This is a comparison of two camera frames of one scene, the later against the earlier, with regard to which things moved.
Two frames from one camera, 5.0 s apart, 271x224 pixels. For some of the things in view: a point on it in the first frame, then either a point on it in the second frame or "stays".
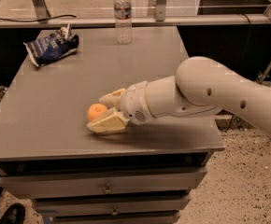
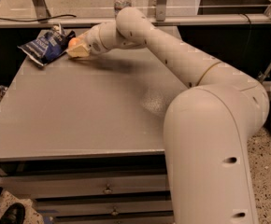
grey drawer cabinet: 39,144 stays
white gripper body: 134,104 -> 92,42
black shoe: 14,215 stays
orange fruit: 95,111 -> 74,41
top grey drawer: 70,184 stays
